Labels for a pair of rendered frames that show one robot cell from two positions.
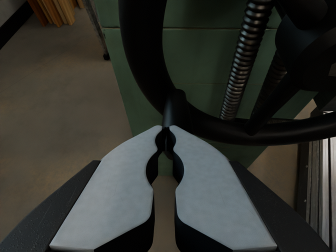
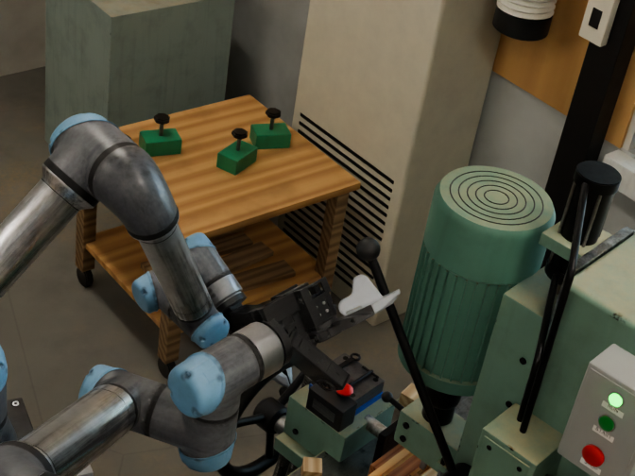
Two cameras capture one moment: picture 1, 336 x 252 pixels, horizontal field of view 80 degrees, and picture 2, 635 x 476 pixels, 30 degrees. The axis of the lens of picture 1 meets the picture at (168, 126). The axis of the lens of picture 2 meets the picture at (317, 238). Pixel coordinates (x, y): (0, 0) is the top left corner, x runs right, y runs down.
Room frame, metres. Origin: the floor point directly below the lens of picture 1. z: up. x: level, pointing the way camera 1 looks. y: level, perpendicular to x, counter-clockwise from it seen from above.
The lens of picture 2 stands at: (1.14, -1.39, 2.39)
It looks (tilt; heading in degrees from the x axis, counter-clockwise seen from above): 35 degrees down; 127
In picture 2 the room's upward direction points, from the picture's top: 10 degrees clockwise
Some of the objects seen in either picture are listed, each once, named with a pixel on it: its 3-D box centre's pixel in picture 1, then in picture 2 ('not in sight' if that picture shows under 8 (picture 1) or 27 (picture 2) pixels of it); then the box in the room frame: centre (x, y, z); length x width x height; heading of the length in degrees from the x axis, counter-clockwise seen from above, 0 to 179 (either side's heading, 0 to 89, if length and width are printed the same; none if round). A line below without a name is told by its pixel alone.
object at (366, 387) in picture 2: not in sight; (342, 387); (0.27, -0.11, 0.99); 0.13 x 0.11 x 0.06; 90
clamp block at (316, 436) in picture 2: not in sight; (339, 416); (0.27, -0.10, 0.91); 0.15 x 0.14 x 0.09; 90
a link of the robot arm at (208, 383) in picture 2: not in sight; (214, 378); (0.36, -0.54, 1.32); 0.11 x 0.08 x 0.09; 89
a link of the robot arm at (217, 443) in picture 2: not in sight; (197, 425); (0.34, -0.54, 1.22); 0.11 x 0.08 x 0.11; 25
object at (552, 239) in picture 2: not in sight; (584, 227); (0.61, -0.11, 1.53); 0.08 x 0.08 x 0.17; 0
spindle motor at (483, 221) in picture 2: not in sight; (472, 282); (0.47, -0.11, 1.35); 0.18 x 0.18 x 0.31
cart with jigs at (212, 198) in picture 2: not in sight; (208, 218); (-0.90, 0.73, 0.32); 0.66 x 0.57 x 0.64; 81
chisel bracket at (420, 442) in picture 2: not in sight; (439, 442); (0.49, -0.11, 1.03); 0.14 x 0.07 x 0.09; 0
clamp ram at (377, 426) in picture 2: not in sight; (381, 432); (0.37, -0.10, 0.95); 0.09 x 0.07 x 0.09; 90
